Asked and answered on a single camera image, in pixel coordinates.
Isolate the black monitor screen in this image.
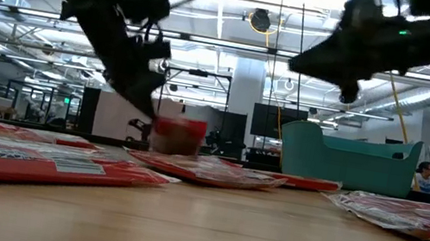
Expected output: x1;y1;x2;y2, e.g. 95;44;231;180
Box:
249;102;310;144

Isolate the black metal frame rig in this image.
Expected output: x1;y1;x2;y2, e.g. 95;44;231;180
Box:
150;63;235;157

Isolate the teal plastic basket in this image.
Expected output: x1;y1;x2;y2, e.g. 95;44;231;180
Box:
274;117;425;202

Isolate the yellow extension cable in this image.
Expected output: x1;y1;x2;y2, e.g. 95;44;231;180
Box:
370;73;430;192

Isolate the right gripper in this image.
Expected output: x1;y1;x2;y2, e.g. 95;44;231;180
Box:
283;0;430;119

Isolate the white building column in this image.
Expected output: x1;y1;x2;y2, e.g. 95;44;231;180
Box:
222;56;270;150

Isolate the black ceiling cord reel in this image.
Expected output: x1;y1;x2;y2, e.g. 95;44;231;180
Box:
249;7;275;35

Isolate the black partition panel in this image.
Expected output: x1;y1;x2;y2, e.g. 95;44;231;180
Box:
76;86;102;135

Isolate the yellow reel cable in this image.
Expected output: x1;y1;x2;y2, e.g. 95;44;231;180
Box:
224;10;306;168

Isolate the black background equipment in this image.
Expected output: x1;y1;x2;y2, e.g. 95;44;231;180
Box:
203;126;250;162

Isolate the beige partition board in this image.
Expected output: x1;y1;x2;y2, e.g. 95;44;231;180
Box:
92;88;184;149

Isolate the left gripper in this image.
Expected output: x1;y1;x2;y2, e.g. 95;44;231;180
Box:
83;24;176;122

